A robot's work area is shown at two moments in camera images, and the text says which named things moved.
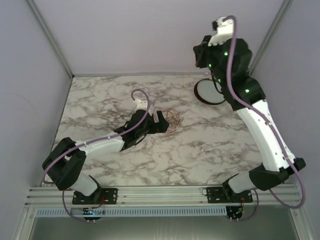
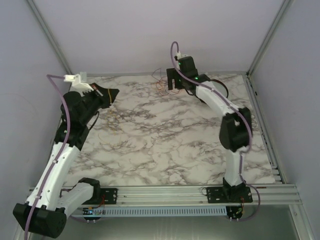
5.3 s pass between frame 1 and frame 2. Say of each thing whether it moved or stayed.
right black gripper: moved
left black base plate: stayed
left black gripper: moved
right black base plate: stayed
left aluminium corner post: stayed
